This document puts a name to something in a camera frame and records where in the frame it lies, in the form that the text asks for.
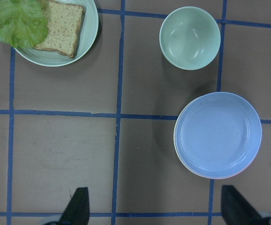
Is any green plate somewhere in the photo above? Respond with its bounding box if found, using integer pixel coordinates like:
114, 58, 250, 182
16, 0, 99, 67

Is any bread slice on plate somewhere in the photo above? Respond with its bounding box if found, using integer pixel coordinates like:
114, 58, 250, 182
34, 0, 86, 59

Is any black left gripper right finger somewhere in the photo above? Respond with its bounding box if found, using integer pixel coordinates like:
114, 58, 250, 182
221, 185, 262, 225

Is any green bowl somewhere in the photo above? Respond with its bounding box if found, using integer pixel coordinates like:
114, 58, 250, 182
159, 7, 221, 70

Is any lettuce leaf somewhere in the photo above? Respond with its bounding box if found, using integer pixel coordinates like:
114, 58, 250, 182
0, 0, 48, 48

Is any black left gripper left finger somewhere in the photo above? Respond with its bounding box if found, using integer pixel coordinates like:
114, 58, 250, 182
59, 187, 89, 225

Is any blue plate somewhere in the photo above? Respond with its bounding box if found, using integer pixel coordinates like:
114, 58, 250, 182
174, 91, 263, 178

